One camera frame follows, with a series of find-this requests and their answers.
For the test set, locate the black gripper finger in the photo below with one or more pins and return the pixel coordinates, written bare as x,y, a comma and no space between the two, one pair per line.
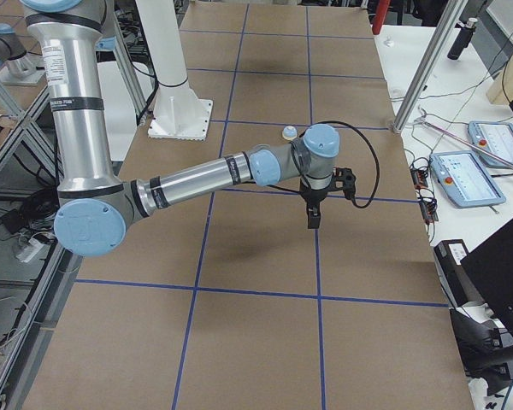
313,217

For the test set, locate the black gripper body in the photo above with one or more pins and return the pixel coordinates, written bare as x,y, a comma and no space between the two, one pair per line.
315,197

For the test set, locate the light blue call bell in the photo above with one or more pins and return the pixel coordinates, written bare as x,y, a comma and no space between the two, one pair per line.
289,133

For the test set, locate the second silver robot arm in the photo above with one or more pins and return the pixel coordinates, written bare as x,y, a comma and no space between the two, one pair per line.
17,65

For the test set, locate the black power strip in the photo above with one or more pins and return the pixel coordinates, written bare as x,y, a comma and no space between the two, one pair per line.
425,194

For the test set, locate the brown paper table mat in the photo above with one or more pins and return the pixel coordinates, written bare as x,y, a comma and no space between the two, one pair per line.
118,347

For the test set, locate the light blue teach pendant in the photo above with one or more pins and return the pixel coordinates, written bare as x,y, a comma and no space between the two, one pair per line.
464,179
494,137

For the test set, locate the black laptop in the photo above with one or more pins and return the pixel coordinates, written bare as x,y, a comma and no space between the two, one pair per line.
490,269

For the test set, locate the red thermos bottle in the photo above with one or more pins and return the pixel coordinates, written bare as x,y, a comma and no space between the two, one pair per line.
381,11

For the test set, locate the black thermos bottle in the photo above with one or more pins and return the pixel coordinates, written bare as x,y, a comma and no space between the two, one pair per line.
463,38

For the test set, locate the blue tape strip crosswise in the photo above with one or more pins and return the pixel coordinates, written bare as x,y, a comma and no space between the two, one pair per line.
262,293

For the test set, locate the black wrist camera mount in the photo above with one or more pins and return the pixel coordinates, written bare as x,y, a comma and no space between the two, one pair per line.
344,180

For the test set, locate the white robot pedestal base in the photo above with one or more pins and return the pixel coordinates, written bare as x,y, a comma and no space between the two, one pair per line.
177,112

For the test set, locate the aluminium frame post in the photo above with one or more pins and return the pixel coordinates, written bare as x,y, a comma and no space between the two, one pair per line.
452,11

